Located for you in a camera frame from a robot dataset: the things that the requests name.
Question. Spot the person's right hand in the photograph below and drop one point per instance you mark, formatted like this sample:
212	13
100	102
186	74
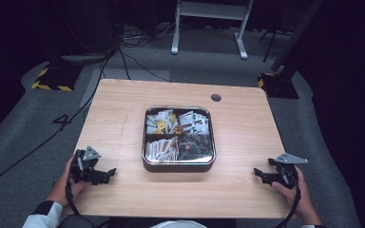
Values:
302	199

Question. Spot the pile of dark packets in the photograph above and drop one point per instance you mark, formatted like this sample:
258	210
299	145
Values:
195	148

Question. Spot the yellow black striped stand base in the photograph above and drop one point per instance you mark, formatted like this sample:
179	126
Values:
55	79
277	85

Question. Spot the dark seat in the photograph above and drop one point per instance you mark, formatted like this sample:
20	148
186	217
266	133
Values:
76	222

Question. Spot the pile of white stick packets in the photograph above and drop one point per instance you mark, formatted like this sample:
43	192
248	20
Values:
161	149

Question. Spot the person's white clothing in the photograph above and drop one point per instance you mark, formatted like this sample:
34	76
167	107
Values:
177	224

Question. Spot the pile of white yellow packets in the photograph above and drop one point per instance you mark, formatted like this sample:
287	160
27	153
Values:
161	124

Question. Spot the grey table grommet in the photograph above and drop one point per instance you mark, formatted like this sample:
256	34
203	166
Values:
215	97

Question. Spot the pile of white red packets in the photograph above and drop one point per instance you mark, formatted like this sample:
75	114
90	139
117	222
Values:
195	123

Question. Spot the person's left hand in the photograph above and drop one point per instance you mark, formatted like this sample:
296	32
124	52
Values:
62	186

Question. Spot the clear plastic box lid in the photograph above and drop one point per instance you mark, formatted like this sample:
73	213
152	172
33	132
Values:
179	134

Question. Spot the black stand pole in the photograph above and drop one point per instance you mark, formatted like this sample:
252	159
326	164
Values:
297	34

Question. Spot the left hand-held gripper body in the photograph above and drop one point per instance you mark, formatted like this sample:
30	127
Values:
84	166

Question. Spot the brown compartment box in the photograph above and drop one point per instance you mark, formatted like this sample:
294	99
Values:
177	167

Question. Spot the white metal desk frame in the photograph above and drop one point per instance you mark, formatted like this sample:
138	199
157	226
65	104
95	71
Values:
214	11

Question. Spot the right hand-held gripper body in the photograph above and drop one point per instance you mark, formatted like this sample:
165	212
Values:
286	175

